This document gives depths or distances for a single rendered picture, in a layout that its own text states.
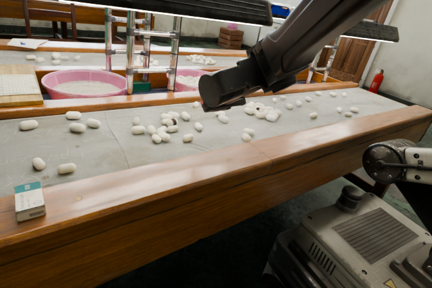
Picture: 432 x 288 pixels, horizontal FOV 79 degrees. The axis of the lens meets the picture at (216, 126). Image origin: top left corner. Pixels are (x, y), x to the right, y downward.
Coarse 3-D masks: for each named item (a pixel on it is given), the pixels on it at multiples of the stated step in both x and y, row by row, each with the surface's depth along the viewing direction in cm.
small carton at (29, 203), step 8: (24, 184) 41; (32, 184) 42; (40, 184) 42; (16, 192) 40; (24, 192) 40; (32, 192) 40; (40, 192) 41; (16, 200) 39; (24, 200) 39; (32, 200) 39; (40, 200) 39; (16, 208) 37; (24, 208) 37; (32, 208) 38; (40, 208) 39; (16, 216) 37; (24, 216) 38; (32, 216) 38
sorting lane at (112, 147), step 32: (288, 96) 123; (320, 96) 132; (352, 96) 143; (0, 128) 62; (64, 128) 66; (96, 128) 69; (128, 128) 72; (192, 128) 78; (224, 128) 82; (256, 128) 86; (288, 128) 90; (0, 160) 52; (64, 160) 55; (96, 160) 57; (128, 160) 59; (160, 160) 61; (0, 192) 45
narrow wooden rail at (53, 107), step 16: (112, 96) 83; (128, 96) 85; (144, 96) 87; (160, 96) 89; (176, 96) 92; (192, 96) 95; (256, 96) 114; (0, 112) 64; (16, 112) 66; (32, 112) 68; (48, 112) 70; (64, 112) 72; (80, 112) 74
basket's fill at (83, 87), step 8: (80, 80) 99; (88, 80) 100; (56, 88) 90; (64, 88) 89; (72, 88) 90; (80, 88) 91; (88, 88) 94; (96, 88) 95; (104, 88) 96; (112, 88) 97; (72, 96) 85
